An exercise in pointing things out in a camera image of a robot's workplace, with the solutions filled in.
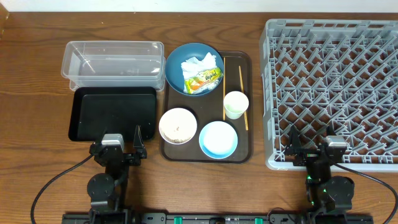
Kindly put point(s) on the dark brown serving tray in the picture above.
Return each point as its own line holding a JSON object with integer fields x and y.
{"x": 208, "y": 108}

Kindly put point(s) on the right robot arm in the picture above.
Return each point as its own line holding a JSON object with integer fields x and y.
{"x": 330, "y": 196}

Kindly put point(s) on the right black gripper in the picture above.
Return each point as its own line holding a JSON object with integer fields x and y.
{"x": 295, "y": 148}

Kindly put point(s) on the left wooden chopstick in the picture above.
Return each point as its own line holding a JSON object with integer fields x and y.
{"x": 224, "y": 84}

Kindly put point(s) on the dark blue plate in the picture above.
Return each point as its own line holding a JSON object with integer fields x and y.
{"x": 173, "y": 69}

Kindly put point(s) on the right wooden chopstick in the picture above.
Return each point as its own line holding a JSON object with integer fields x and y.
{"x": 242, "y": 90}

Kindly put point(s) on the grey dishwasher rack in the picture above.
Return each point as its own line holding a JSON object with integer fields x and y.
{"x": 339, "y": 74}

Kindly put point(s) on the clear plastic waste bin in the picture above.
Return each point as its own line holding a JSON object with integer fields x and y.
{"x": 110, "y": 63}

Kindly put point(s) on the wooden chopstick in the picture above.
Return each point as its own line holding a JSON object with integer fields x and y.
{"x": 242, "y": 90}
{"x": 224, "y": 84}

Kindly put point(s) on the yellow green snack wrapper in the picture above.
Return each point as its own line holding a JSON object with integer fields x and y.
{"x": 203, "y": 81}

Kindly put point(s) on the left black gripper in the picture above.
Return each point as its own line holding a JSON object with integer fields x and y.
{"x": 140, "y": 152}

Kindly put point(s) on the white bowl with food residue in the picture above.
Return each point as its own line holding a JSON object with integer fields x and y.
{"x": 177, "y": 126}

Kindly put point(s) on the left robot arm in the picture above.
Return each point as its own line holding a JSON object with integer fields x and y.
{"x": 107, "y": 190}

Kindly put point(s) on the light blue small bowl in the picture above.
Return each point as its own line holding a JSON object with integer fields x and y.
{"x": 218, "y": 140}

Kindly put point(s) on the white paper cup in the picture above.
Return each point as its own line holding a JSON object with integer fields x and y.
{"x": 235, "y": 104}

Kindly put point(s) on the black rectangular tray bin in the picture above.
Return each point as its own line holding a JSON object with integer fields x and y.
{"x": 113, "y": 110}

